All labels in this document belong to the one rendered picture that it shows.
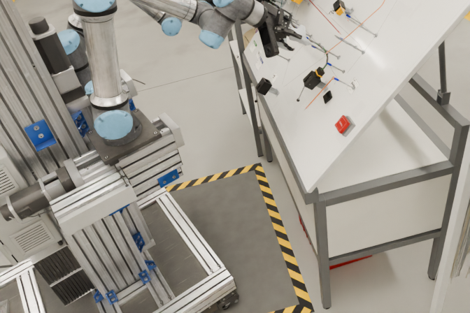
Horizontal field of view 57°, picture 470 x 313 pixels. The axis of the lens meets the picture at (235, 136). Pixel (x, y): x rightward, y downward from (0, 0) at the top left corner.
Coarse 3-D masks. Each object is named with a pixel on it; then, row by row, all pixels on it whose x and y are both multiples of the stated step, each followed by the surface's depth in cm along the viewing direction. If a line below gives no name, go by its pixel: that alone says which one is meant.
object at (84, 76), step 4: (88, 64) 190; (80, 68) 187; (84, 68) 188; (88, 68) 190; (76, 72) 187; (80, 72) 188; (84, 72) 188; (88, 72) 190; (80, 76) 188; (84, 76) 189; (88, 76) 190; (80, 80) 189; (84, 80) 189; (88, 80) 190; (80, 84) 189; (84, 84) 189; (84, 88) 190
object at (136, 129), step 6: (132, 114) 158; (138, 120) 161; (132, 126) 156; (138, 126) 158; (132, 132) 156; (138, 132) 158; (102, 138) 157; (120, 138) 154; (126, 138) 155; (132, 138) 156; (108, 144) 156; (114, 144) 155; (120, 144) 155
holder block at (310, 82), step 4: (312, 72) 170; (308, 76) 171; (312, 76) 169; (304, 80) 172; (308, 80) 170; (312, 80) 169; (316, 80) 169; (320, 80) 169; (304, 84) 172; (308, 84) 170; (312, 84) 170; (316, 84) 170; (308, 88) 172; (312, 88) 172
